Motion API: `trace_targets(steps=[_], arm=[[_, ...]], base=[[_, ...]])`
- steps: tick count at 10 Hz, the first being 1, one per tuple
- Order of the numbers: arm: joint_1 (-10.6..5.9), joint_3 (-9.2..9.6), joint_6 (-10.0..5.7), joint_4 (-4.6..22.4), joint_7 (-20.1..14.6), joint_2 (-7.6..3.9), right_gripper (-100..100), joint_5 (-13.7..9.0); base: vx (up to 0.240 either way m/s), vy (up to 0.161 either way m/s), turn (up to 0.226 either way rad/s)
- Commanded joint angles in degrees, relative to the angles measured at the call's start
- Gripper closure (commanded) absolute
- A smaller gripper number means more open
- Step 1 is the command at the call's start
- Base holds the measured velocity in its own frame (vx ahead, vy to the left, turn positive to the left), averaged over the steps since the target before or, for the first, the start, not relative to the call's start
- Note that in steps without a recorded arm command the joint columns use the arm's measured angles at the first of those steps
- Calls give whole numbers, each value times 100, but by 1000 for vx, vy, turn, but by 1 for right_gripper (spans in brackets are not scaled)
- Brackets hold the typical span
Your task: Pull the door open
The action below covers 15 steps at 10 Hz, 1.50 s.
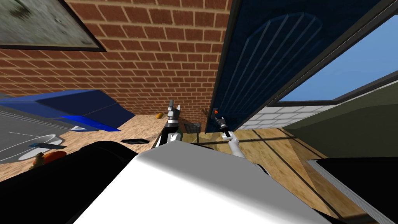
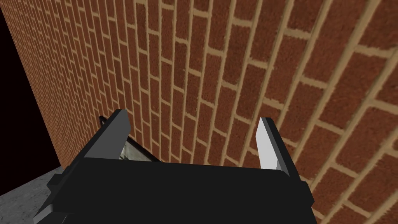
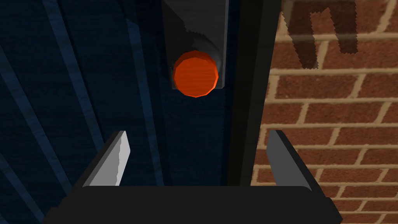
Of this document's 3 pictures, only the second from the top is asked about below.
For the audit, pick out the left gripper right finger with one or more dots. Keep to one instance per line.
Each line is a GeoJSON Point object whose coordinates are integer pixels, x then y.
{"type": "Point", "coordinates": [269, 146]}

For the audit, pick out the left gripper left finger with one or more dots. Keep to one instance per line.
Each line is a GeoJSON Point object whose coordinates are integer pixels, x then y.
{"type": "Point", "coordinates": [108, 138]}

